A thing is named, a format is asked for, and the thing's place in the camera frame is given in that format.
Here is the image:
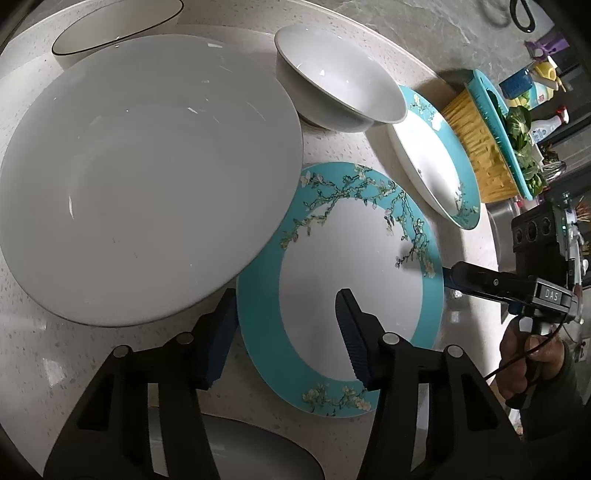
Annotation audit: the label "white bowl thin brown rim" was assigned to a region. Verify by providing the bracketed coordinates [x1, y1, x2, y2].
[274, 24, 408, 133]

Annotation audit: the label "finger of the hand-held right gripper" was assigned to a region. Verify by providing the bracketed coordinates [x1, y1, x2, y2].
[443, 261, 539, 308]

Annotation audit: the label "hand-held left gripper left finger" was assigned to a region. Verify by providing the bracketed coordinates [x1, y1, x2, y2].
[44, 288, 240, 480]

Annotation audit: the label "teal plastic colander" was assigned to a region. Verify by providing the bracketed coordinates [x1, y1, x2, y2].
[466, 69, 548, 200]

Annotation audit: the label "person's right hand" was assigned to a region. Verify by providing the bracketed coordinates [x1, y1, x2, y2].
[500, 318, 568, 403]

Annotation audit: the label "person's right forearm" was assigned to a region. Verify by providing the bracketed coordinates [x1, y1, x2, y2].
[521, 342, 591, 445]

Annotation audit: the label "deep teal floral plate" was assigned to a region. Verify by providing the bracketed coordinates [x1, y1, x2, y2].
[386, 85, 481, 230]

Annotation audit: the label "large white plate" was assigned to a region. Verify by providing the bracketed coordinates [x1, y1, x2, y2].
[0, 34, 304, 328]

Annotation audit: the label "blue sponge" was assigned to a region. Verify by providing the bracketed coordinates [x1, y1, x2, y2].
[499, 67, 535, 100]

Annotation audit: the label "green leafy vegetables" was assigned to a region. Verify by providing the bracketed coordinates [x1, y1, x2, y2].
[501, 104, 546, 192]

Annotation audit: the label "yellow ribbed basin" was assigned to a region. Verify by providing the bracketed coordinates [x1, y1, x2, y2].
[441, 88, 527, 204]

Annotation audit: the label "white bowl black rim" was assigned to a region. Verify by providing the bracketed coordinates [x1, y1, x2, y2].
[51, 0, 185, 58]

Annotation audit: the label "stainless steel sink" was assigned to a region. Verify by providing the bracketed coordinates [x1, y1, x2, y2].
[488, 198, 522, 273]

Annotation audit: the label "white spray bottle red trigger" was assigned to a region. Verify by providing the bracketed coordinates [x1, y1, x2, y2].
[529, 107, 572, 146]

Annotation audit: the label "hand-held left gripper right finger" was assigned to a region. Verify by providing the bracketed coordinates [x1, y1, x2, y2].
[335, 288, 523, 480]

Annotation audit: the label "purple plastic holder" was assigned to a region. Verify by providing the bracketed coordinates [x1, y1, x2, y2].
[524, 36, 570, 59]

